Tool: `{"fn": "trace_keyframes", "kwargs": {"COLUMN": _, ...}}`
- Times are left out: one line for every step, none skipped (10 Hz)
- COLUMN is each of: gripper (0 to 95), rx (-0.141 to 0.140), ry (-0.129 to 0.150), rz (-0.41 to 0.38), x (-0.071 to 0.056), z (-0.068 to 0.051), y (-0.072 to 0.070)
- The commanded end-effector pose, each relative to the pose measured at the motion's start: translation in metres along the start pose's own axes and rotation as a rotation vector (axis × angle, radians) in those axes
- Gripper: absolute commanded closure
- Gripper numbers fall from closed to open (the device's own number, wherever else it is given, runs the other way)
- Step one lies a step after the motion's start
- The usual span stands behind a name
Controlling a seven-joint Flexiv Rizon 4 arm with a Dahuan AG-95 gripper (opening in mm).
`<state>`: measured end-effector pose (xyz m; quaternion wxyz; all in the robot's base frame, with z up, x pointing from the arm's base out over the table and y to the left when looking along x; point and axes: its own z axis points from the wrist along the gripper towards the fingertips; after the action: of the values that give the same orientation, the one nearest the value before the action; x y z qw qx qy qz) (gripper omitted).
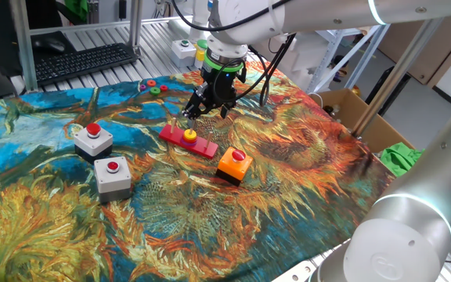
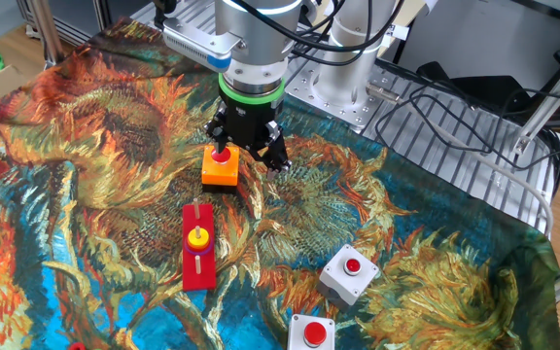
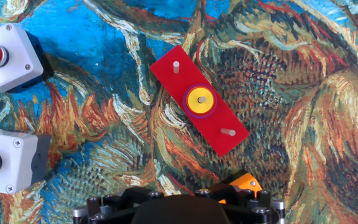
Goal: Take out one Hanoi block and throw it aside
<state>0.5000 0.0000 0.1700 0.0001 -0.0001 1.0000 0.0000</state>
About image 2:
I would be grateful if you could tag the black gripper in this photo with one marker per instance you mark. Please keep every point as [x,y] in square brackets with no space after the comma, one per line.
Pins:
[251,121]

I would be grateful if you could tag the red Hanoi base with pegs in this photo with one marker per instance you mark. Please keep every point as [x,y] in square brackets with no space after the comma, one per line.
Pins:
[199,282]

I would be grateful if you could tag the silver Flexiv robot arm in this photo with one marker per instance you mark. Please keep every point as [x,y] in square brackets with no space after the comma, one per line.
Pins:
[260,29]

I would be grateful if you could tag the orange button box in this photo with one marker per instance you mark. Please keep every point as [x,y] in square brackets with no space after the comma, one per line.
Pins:
[219,175]

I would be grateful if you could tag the sunflower painting tablecloth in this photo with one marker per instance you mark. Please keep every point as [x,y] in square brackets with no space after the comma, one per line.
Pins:
[309,204]

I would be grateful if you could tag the white box flat red button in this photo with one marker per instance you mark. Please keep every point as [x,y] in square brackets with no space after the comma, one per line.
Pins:
[338,284]

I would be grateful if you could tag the white printed tag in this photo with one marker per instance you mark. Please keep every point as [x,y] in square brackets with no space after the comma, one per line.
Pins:
[399,31]

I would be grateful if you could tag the white box mushroom red button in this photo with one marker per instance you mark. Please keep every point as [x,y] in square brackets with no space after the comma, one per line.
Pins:
[299,335]

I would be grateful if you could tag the black office chair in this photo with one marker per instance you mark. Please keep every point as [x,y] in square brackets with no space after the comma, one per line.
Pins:
[494,92]

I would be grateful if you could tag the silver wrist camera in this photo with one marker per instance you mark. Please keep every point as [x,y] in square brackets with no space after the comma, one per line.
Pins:
[192,46]

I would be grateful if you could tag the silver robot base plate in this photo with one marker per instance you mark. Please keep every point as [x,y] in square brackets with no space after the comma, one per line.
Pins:
[358,114]

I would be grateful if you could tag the aluminium frame rail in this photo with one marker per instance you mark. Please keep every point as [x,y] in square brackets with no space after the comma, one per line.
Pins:
[101,12]

